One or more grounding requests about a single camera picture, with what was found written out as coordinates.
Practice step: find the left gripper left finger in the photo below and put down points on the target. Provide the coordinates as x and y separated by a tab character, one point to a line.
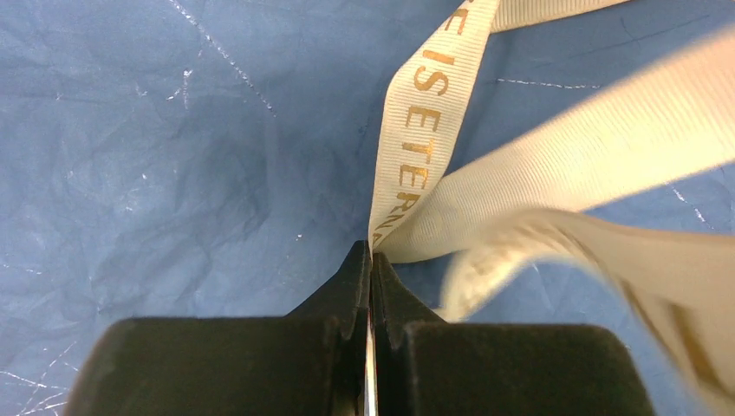
308	362

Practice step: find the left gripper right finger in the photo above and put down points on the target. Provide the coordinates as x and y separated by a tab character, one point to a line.
428	366

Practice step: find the cream printed ribbon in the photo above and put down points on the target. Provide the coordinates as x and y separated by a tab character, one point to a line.
528	199

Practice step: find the blue wrapping paper sheet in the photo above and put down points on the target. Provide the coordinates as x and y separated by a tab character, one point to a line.
216	158

